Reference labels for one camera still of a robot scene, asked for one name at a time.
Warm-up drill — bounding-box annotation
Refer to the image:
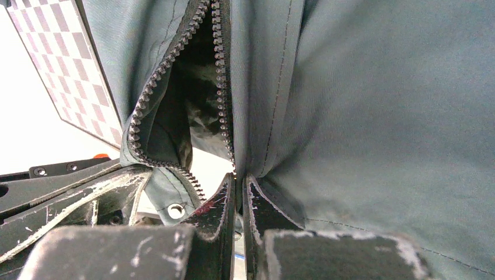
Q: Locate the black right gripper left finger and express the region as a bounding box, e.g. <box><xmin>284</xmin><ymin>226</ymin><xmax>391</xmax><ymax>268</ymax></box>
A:
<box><xmin>19</xmin><ymin>173</ymin><xmax>235</xmax><ymax>279</ymax></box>

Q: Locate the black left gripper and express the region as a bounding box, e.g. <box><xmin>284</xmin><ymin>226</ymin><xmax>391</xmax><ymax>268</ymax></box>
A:
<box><xmin>1</xmin><ymin>157</ymin><xmax>152</xmax><ymax>262</ymax></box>

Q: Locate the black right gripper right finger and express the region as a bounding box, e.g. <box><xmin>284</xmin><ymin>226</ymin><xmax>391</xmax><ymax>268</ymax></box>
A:
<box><xmin>242</xmin><ymin>175</ymin><xmax>433</xmax><ymax>279</ymax></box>

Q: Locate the grey gradient hooded jacket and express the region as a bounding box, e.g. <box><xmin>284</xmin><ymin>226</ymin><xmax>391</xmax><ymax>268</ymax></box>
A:
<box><xmin>82</xmin><ymin>1</ymin><xmax>494</xmax><ymax>279</ymax></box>

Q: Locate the red block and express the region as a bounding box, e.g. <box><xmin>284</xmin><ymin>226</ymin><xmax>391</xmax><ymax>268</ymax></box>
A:
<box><xmin>93</xmin><ymin>153</ymin><xmax>109</xmax><ymax>159</ymax></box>

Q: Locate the black white checkerboard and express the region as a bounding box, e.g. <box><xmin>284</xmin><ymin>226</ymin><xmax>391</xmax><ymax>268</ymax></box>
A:
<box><xmin>7</xmin><ymin>1</ymin><xmax>122</xmax><ymax>148</ymax></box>

